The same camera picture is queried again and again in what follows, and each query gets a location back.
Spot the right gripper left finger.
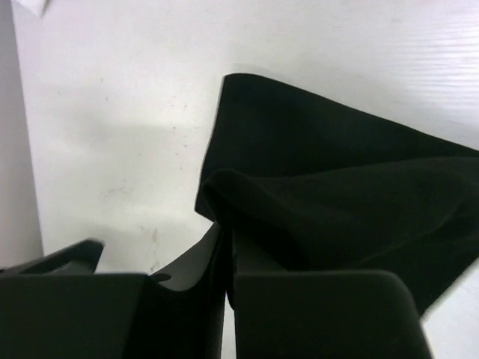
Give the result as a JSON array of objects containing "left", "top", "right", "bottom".
[{"left": 1, "top": 224, "right": 225, "bottom": 358}]

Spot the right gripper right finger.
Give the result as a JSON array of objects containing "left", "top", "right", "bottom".
[{"left": 230, "top": 233, "right": 429, "bottom": 358}]

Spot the black tank top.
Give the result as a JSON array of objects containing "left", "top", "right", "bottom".
[{"left": 195, "top": 73, "right": 478, "bottom": 313}]

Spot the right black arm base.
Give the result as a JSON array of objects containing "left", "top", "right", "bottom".
[{"left": 1, "top": 239, "right": 105, "bottom": 276}]

